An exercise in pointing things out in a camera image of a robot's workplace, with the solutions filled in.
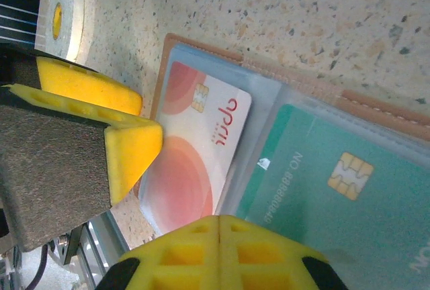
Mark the teal chip card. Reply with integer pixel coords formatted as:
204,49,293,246
234,103,430,290

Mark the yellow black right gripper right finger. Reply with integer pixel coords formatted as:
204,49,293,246
218,214,349,290

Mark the aluminium frame rail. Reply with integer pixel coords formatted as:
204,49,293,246
50,209,135,290

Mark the brown leather card holder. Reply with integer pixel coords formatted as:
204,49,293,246
132,33,430,290

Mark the round white disc yellow centre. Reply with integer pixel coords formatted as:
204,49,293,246
46,0,85,62

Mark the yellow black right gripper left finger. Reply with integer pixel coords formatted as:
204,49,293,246
95,214,220,290

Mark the white card with red circles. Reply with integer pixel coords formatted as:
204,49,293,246
139,60,253,237

